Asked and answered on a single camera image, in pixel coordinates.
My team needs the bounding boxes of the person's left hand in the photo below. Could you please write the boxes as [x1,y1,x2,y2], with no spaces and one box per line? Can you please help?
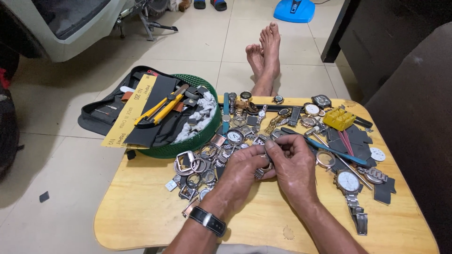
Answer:
[208,145,273,219]

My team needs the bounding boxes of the person's right hand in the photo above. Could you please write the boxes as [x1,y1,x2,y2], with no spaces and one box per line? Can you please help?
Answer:
[265,134,320,213]

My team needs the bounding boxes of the silver watch case with band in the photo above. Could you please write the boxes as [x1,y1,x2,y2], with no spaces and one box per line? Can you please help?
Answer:
[254,154,275,181]

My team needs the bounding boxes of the rose gold watch case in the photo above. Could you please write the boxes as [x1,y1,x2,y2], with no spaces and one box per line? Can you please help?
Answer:
[316,150,336,170]

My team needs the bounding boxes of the pile of watch cases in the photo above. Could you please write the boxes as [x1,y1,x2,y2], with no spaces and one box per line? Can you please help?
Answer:
[165,132,270,217]

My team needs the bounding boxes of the small metal hammer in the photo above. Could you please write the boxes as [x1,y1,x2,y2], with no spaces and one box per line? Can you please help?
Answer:
[305,126,374,191]

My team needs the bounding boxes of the round watch pale dial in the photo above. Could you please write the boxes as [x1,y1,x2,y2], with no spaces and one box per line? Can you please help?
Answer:
[300,115,320,129]

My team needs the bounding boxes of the silver wristwatch white dial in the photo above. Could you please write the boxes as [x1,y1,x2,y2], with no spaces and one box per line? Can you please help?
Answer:
[333,169,368,236]

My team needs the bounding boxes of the green plastic basket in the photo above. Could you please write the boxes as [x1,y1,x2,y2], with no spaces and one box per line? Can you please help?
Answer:
[137,74,222,159]

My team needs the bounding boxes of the red thin sticks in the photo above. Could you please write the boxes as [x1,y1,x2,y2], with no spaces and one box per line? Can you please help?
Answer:
[337,130,355,157]

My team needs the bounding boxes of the round white dial watch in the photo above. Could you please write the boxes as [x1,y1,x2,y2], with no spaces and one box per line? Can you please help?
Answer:
[303,103,326,118]

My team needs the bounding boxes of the heap of black sandpaper pieces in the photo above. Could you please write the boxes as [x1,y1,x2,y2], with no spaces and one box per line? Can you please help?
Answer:
[324,124,378,173]

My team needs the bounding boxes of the yellow plastic watch holder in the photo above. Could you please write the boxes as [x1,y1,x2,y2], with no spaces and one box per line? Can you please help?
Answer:
[322,106,357,132]

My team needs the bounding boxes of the long black bar tool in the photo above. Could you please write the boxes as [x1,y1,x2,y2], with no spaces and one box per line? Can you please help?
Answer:
[218,103,305,113]

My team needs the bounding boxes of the white cotton wool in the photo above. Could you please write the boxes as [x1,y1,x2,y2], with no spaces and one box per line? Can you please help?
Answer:
[173,91,218,143]

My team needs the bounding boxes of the black square watch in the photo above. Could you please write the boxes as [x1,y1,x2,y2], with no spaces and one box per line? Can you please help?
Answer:
[311,94,333,109]

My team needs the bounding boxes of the gold watch dark dial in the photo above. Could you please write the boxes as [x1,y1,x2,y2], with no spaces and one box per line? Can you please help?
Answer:
[235,91,259,115]

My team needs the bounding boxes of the person's grey shorts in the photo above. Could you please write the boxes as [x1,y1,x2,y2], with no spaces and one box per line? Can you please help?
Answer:
[215,243,304,254]

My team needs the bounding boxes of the loose white watch dial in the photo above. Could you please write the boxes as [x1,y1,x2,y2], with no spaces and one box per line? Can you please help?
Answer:
[370,147,386,162]

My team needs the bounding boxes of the black sandpaper piece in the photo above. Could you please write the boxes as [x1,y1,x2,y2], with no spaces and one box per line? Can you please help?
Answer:
[373,176,397,205]

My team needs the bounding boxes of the yellow utility knife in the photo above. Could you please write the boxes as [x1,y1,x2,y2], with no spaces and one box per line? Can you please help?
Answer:
[134,84,189,128]

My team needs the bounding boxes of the black sandpaper sheet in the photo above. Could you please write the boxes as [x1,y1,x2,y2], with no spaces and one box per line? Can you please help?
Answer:
[124,75,181,149]

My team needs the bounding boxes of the person's left foot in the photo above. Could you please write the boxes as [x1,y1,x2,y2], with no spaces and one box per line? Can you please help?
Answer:
[251,21,282,97]

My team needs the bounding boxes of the person's foot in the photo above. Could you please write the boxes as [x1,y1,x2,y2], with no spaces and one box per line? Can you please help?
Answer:
[251,21,282,97]
[245,43,266,83]

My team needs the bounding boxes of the person's right foot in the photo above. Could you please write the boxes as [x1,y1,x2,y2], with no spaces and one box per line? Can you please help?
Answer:
[245,43,266,83]

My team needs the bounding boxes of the yellow sandpaper sheet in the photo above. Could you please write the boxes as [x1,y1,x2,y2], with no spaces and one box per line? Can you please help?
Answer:
[101,73,157,149]

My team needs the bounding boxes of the dark sofa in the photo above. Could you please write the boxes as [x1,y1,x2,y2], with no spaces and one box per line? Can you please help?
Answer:
[365,22,452,254]

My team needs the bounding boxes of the black zip tool case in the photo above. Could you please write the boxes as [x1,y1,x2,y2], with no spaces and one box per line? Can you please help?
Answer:
[78,66,184,142]

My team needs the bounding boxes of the dark wooden cabinet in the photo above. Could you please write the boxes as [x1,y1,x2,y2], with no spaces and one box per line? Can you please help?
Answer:
[321,0,452,104]

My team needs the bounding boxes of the blue plastic base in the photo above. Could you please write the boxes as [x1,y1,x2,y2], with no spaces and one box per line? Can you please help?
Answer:
[273,0,316,24]

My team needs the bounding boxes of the scooter kickstand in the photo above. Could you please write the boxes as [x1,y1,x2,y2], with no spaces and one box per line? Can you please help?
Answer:
[115,0,179,42]

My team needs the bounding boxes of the white motor scooter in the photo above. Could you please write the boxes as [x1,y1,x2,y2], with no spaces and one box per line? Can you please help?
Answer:
[0,0,142,63]

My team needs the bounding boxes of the black tyre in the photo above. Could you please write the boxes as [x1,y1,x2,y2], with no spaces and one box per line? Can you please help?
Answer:
[0,42,25,180]

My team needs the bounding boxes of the blue handled tool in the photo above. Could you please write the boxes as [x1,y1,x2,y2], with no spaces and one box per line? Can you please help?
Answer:
[280,127,368,166]

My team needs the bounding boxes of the gold bracelet watch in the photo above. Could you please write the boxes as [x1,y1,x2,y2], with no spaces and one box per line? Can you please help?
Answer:
[264,107,293,135]

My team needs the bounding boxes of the black strap wristwatch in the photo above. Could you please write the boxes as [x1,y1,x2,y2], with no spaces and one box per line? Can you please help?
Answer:
[188,206,227,238]

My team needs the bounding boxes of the blue strap watch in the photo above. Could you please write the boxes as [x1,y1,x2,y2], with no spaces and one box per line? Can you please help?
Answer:
[222,92,232,138]

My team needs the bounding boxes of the slim silver bracelet watch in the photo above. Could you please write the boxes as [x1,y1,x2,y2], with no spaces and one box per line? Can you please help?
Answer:
[255,104,268,127]

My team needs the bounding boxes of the black tool handle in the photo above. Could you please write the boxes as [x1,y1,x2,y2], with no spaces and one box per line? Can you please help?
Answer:
[353,116,374,129]

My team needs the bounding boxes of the small wooden handle hammer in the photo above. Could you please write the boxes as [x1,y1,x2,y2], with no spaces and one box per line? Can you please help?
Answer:
[175,85,201,101]

